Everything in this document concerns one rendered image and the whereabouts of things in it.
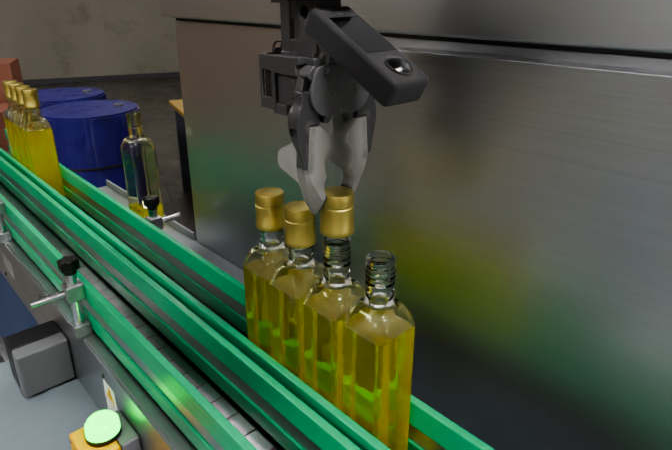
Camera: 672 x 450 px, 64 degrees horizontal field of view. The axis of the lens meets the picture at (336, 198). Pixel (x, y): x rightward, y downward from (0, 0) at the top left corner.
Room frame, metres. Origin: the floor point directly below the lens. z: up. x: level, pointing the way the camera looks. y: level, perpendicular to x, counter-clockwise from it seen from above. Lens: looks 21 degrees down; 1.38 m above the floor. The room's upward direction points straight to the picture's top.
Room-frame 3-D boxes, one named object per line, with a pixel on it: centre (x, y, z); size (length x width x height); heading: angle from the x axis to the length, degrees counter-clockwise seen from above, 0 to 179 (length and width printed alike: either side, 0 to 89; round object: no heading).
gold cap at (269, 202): (0.59, 0.08, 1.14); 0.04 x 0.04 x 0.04
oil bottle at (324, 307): (0.50, 0.00, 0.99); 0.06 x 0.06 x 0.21; 42
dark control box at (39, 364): (0.76, 0.51, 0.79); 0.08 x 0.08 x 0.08; 43
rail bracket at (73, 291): (0.70, 0.41, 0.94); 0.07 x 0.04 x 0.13; 133
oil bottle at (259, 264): (0.59, 0.08, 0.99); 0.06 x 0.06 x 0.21; 44
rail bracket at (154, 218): (0.98, 0.34, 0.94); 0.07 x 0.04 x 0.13; 133
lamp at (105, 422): (0.56, 0.31, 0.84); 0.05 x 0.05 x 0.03
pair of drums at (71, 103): (3.12, 1.52, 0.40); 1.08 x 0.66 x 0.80; 26
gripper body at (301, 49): (0.53, 0.02, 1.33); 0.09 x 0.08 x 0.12; 42
